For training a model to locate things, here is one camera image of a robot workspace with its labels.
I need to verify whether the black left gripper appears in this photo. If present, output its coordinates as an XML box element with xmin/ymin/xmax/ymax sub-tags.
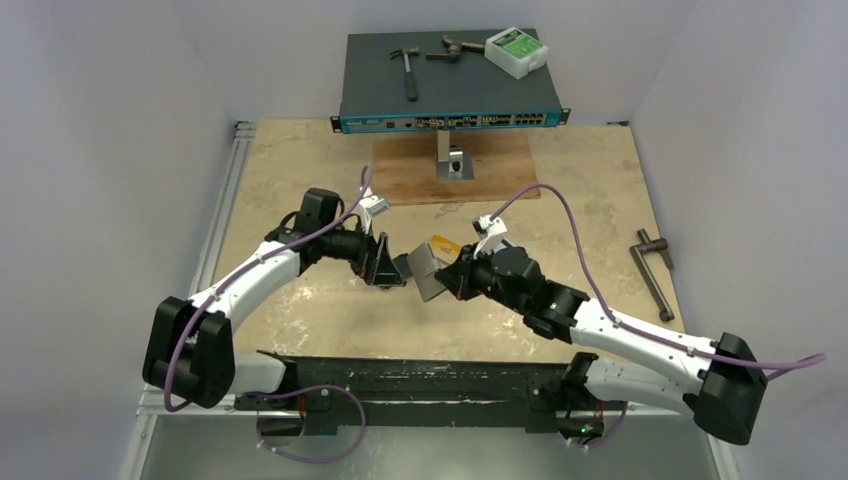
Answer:
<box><xmin>320</xmin><ymin>217</ymin><xmax>405</xmax><ymax>285</ymax></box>

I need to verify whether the grey card holder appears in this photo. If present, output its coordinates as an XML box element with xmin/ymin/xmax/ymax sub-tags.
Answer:
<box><xmin>407</xmin><ymin>242</ymin><xmax>447</xmax><ymax>302</ymax></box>

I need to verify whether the orange credit card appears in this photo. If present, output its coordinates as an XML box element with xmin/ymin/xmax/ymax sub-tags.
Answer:
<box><xmin>428</xmin><ymin>235</ymin><xmax>461</xmax><ymax>264</ymax></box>

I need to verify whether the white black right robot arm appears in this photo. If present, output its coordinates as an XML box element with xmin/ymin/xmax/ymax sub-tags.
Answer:
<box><xmin>434</xmin><ymin>245</ymin><xmax>768</xmax><ymax>445</ymax></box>

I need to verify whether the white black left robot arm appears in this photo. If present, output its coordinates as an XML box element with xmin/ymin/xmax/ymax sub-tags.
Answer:
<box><xmin>142</xmin><ymin>187</ymin><xmax>408</xmax><ymax>409</ymax></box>

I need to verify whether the brown wooden board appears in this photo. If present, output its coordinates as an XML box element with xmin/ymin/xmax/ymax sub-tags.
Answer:
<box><xmin>371</xmin><ymin>132</ymin><xmax>538</xmax><ymax>206</ymax></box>

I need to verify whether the grey metal stand base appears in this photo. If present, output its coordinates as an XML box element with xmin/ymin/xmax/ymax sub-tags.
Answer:
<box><xmin>436</xmin><ymin>130</ymin><xmax>475</xmax><ymax>182</ymax></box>

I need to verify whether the small hammer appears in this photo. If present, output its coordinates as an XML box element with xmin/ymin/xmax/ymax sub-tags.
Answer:
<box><xmin>389</xmin><ymin>47</ymin><xmax>420</xmax><ymax>102</ymax></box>

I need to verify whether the dark metal clamp tool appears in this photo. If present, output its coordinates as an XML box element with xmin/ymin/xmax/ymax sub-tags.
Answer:
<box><xmin>425</xmin><ymin>34</ymin><xmax>485</xmax><ymax>63</ymax></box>

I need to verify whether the white green plastic box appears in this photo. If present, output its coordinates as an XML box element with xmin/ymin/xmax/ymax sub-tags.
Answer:
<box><xmin>484</xmin><ymin>27</ymin><xmax>549</xmax><ymax>79</ymax></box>

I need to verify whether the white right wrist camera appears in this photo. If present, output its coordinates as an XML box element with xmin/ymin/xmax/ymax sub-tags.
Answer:
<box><xmin>472</xmin><ymin>214</ymin><xmax>507</xmax><ymax>258</ymax></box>

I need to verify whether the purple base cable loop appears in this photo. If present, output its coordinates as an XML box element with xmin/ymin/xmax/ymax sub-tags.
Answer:
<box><xmin>254</xmin><ymin>384</ymin><xmax>368</xmax><ymax>465</ymax></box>

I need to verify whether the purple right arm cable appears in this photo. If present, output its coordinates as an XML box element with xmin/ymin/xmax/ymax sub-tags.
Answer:
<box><xmin>490</xmin><ymin>183</ymin><xmax>828</xmax><ymax>381</ymax></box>

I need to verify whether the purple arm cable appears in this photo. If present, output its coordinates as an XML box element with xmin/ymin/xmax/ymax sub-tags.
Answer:
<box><xmin>490</xmin><ymin>183</ymin><xmax>828</xmax><ymax>381</ymax></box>
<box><xmin>162</xmin><ymin>165</ymin><xmax>376</xmax><ymax>414</ymax></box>

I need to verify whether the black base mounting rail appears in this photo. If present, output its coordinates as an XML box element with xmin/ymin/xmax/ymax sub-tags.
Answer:
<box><xmin>234</xmin><ymin>353</ymin><xmax>624</xmax><ymax>436</ymax></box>

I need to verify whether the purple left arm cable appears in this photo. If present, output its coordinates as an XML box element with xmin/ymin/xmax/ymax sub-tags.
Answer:
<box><xmin>162</xmin><ymin>165</ymin><xmax>376</xmax><ymax>414</ymax></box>

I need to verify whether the blue network switch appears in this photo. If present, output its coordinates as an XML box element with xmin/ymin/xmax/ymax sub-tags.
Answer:
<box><xmin>330</xmin><ymin>30</ymin><xmax>571</xmax><ymax>134</ymax></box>

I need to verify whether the aluminium frame rail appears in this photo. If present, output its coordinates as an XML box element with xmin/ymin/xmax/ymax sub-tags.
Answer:
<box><xmin>118</xmin><ymin>120</ymin><xmax>259</xmax><ymax>479</ymax></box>

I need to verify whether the metal crank handle tool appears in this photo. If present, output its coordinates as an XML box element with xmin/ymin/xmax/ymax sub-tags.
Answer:
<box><xmin>629</xmin><ymin>228</ymin><xmax>676</xmax><ymax>323</ymax></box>

